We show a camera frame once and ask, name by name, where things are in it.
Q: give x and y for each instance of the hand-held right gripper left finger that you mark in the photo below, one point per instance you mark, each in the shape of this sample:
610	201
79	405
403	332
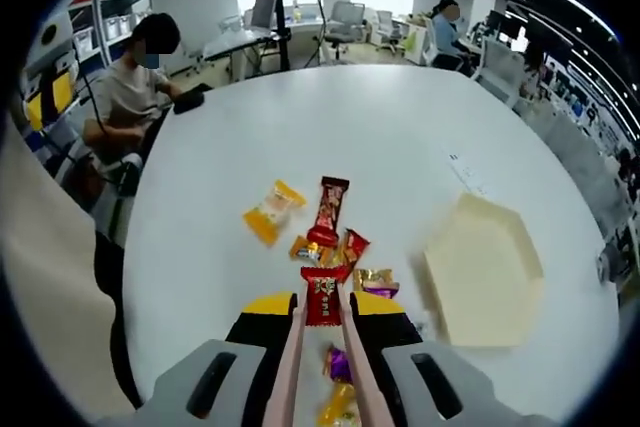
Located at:
250	329

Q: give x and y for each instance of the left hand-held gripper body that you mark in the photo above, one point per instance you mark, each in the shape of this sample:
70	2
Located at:
60	52

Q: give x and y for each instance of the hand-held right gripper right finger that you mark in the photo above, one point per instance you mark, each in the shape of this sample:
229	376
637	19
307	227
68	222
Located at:
392	329

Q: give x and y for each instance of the pink food tongs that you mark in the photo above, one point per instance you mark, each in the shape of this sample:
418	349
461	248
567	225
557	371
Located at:
292	352

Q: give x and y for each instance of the wide gold food candy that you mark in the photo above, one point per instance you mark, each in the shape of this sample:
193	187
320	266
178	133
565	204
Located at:
375	281

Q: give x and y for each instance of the purple food packet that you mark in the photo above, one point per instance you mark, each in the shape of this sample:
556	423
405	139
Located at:
340	364

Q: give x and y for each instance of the red square food packet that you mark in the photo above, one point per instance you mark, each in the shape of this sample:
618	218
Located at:
322	297

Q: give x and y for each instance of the orange red food bar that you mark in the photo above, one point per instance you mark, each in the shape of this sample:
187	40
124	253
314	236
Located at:
354	247

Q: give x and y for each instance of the orange yellow food packet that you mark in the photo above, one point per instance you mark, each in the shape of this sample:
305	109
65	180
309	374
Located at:
337	407

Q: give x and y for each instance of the small gold striped food candy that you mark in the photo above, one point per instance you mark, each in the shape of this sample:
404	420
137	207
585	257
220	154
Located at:
306	250

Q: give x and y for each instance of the cream hexagonal container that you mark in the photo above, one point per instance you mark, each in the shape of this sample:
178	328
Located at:
480	272

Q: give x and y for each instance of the yellow white food packet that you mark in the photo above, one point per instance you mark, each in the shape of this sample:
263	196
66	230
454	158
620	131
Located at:
274	211

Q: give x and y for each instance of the dark red food bar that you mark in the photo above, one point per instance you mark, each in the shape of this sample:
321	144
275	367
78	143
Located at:
330	209

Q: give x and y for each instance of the white storage shelf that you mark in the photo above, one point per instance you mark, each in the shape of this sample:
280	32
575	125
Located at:
117	14

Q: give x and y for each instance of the black flat device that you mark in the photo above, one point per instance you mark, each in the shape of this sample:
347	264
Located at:
189	99

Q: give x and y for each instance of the white table socket panel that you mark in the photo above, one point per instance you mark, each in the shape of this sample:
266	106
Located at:
465	169

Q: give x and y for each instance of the silver monitor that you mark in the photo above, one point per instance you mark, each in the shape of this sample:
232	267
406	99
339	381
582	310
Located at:
265	2

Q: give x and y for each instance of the black tripod stand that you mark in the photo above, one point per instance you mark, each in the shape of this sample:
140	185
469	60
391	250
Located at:
282	12

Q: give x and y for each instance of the white office chair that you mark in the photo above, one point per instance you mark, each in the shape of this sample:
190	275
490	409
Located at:
500	72

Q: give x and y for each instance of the grey office chair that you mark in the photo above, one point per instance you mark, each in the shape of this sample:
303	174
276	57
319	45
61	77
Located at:
345	17

